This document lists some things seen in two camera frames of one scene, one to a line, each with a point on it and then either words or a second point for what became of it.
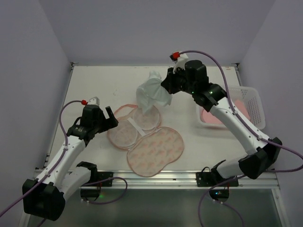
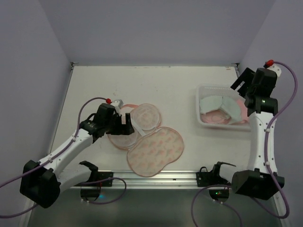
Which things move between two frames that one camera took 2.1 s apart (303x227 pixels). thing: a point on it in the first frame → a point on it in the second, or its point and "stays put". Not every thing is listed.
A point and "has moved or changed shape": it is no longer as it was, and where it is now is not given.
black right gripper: (170, 80) → (246, 83)
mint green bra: (152, 92) has moved or changed shape
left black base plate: (102, 176) stays put
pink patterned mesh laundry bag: (150, 147) stays put
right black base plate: (207, 179) stays put
